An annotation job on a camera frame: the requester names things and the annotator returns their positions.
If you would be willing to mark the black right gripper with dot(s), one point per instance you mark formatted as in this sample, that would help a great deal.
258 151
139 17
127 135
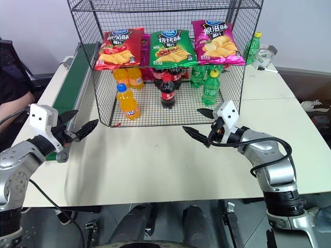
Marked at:
218 131

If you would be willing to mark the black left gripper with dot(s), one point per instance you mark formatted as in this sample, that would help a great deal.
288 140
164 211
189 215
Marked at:
64 135

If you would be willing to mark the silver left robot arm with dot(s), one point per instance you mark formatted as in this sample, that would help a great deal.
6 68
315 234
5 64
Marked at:
18 165

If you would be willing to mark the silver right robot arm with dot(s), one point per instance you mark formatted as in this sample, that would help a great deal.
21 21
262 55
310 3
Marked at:
274 165

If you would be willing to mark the person's bare forearm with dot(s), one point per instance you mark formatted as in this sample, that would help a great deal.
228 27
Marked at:
15 103

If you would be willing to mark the green conveyor belt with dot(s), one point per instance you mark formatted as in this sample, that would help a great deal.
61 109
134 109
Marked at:
69 87

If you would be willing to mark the green soda bottle yellow cap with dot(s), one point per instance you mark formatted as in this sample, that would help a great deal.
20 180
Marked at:
252 49
210 89

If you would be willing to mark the cola bottle red cap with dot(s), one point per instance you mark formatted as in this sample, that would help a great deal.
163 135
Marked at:
168 94

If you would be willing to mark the orange soda bottle blue cap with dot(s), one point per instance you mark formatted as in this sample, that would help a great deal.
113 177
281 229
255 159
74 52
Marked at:
128 103

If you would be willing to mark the green chips bag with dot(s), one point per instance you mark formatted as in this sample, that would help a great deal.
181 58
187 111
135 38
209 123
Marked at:
170 47

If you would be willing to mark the magenta chips bag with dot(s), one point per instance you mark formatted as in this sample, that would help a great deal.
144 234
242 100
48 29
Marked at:
218 42

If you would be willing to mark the red chips bag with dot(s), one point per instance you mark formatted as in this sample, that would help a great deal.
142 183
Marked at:
117 49

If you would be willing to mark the white marker pen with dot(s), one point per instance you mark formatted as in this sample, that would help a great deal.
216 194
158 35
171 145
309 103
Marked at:
269 69

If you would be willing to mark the black office chair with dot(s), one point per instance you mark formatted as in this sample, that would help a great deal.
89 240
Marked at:
13 64

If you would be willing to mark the white blue packet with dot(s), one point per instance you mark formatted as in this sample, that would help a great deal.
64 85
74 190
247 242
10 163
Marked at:
263 55

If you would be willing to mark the purple snack bag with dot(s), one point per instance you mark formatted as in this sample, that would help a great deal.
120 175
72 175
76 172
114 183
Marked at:
145 51

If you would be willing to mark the dark rounded robot leg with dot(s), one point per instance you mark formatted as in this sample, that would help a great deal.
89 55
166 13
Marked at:
200 224
134 223

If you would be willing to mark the black metal table strut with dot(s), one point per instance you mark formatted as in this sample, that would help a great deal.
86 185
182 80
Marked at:
232 224

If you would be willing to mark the white sneaker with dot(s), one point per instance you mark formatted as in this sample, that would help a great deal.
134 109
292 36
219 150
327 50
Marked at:
311 105

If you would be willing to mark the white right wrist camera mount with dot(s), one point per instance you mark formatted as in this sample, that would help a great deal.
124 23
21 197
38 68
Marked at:
228 112

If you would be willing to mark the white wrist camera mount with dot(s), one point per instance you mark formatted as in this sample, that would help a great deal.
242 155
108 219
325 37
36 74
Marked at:
41 117
228 112

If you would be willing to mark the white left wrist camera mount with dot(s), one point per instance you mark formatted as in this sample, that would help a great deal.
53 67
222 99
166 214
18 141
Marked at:
41 117

